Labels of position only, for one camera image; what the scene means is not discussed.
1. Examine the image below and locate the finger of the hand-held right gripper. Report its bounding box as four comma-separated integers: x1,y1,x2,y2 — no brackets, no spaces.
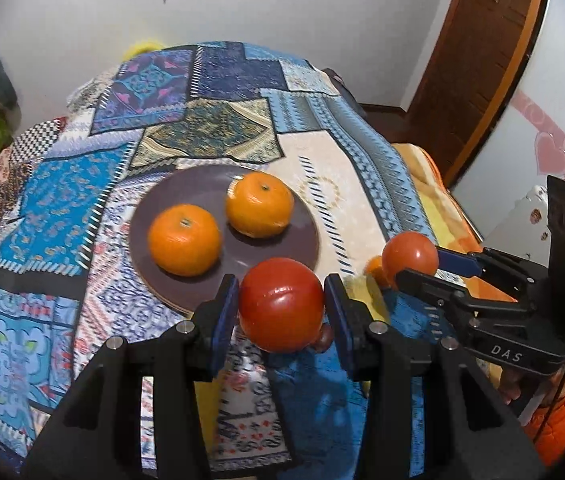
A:
395,268,513,322
435,246,494,281

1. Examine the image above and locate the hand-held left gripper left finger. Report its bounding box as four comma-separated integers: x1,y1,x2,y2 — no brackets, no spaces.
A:
20,274,240,480

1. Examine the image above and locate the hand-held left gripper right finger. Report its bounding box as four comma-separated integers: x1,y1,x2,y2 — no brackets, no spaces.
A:
323,274,548,480

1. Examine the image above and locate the small red tomato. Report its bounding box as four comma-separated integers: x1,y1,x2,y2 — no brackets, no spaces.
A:
381,231,440,292

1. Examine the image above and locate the large red tomato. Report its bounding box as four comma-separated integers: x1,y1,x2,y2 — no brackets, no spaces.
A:
238,257,326,354

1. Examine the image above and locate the person's right forearm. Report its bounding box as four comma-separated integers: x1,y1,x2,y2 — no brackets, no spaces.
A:
521,366,565,467

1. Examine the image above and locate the person's right hand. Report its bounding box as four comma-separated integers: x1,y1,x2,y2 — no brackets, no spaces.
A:
499,364,528,407

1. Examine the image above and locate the small dark red fruit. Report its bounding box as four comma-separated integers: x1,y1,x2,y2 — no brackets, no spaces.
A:
313,325,335,353

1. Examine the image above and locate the small orange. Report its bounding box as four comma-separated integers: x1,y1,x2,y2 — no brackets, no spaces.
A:
365,255,389,290

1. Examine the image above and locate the white printed appliance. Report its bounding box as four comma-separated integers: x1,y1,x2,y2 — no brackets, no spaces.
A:
483,185,549,263

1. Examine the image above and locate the orange yellow blanket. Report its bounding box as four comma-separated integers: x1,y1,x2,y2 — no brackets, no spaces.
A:
391,142,506,303

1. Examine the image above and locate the brown round plate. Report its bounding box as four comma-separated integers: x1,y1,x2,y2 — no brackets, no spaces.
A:
129,164,321,314

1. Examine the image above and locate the wooden door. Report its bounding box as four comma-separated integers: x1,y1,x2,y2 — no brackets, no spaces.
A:
405,0,548,176

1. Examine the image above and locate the patchwork patterned tablecloth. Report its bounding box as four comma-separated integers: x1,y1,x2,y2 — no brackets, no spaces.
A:
0,41,463,478

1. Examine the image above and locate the yellow object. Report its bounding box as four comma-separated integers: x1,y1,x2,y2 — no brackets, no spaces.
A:
121,36,164,60

